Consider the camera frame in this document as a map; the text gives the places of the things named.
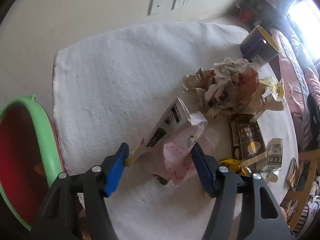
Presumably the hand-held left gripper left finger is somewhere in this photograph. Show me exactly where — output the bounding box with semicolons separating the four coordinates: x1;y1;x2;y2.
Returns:
29;142;130;240

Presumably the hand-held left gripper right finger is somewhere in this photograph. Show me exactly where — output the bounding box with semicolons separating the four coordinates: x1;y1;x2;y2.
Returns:
191;142;295;240

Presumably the pale pink carton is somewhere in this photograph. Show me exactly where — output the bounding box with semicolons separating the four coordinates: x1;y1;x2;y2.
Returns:
126;97;208;168

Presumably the green bin with red inside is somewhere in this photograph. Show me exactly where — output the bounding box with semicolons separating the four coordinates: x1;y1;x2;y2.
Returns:
0;95;64;232

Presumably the yellow black wrapper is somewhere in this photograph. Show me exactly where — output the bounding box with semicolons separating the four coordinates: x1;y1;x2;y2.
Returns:
218;157;252;176

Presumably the dark brown box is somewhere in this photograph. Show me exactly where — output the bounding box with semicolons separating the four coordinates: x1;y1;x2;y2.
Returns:
229;114;267;165

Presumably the white floral packet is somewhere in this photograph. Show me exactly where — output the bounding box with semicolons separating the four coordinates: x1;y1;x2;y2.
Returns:
260;138;284;183

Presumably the crumpled printed paper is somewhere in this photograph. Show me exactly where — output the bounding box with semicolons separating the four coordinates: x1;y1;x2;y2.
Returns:
182;57;267;123

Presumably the phone with lit screen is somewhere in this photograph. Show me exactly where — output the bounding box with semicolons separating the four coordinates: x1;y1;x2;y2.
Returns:
286;157;299;189

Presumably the white towel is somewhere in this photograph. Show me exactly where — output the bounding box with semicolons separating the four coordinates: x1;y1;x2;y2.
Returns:
52;22;299;240

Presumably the wooden chair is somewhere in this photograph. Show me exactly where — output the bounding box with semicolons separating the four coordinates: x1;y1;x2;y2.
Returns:
280;150;320;230

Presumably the patterned chair cushion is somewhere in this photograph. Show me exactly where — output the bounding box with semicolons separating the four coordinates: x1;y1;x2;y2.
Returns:
280;190;320;235

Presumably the bed with plaid sheet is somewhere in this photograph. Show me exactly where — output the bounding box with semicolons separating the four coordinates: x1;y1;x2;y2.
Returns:
270;27;320;153

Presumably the black cloth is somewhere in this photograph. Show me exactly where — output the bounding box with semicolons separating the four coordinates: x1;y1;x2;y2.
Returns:
306;94;320;120

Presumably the dark blue mug yellow inside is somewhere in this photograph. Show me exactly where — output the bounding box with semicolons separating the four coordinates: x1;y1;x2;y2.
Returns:
240;26;280;67

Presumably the pink blanket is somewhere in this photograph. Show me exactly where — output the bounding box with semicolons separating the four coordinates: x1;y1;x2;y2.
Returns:
304;66;320;98

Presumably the grey white quilt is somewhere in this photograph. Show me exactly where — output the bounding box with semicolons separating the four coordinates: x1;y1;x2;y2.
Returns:
291;34;318;68

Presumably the red container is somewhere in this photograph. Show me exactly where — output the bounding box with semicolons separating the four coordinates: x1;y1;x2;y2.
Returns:
240;10;254;22

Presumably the dark wooden shelf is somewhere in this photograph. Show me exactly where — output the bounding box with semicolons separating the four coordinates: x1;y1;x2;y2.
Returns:
230;0;283;30

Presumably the bright window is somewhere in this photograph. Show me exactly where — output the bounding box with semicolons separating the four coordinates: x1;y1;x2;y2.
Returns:
287;0;320;40

